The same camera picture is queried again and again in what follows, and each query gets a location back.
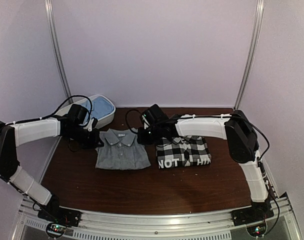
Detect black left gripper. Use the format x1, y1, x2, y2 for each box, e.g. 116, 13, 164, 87
66, 125, 104, 150

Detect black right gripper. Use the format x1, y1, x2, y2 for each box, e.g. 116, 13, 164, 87
137, 123, 163, 145

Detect grey long sleeve shirt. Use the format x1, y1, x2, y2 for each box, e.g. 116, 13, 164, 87
95, 128, 151, 171

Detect black white plaid shirt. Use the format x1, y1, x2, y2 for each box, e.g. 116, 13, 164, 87
155, 135, 212, 169

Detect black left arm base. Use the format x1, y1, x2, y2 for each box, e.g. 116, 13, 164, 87
37, 203, 81, 227

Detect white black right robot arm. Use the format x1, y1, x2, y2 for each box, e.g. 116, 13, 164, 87
138, 104, 271, 221

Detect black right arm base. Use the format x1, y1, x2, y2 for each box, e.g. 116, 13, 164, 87
231, 202, 274, 226

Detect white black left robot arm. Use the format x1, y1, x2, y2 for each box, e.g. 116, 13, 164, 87
0, 115, 104, 222

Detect white plastic laundry basket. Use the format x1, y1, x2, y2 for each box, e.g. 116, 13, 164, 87
56, 94, 116, 129

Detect light blue folded shirt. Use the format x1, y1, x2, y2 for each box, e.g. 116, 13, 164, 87
90, 96, 115, 120

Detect left circuit board with leds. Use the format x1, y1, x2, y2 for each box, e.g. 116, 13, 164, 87
45, 222, 67, 238

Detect circuit board with leds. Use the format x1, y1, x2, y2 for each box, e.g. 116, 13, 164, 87
45, 222, 67, 238
246, 223, 268, 238

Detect right circuit board with leds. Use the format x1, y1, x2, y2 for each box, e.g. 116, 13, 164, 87
246, 223, 268, 238

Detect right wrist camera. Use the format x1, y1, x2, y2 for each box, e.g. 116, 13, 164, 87
141, 104, 169, 129

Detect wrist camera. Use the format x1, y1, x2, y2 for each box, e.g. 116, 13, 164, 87
67, 104, 97, 132
141, 104, 169, 129

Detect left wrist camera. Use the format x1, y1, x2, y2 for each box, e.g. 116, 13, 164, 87
67, 104, 97, 132

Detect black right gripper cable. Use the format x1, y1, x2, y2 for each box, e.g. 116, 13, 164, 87
125, 109, 145, 133

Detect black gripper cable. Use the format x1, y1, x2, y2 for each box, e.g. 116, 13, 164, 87
125, 109, 145, 133
39, 94, 95, 121

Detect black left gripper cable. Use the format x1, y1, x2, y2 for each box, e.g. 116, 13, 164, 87
39, 94, 95, 121

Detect silver left corner post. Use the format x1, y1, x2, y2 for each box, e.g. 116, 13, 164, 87
44, 0, 72, 98

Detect silver corner post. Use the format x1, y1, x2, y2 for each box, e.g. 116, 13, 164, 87
44, 0, 72, 98
233, 0, 265, 110

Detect aluminium front rail frame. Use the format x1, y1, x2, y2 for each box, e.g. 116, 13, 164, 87
9, 197, 303, 240

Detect silver right corner post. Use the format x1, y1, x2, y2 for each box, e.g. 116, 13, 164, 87
233, 0, 265, 110

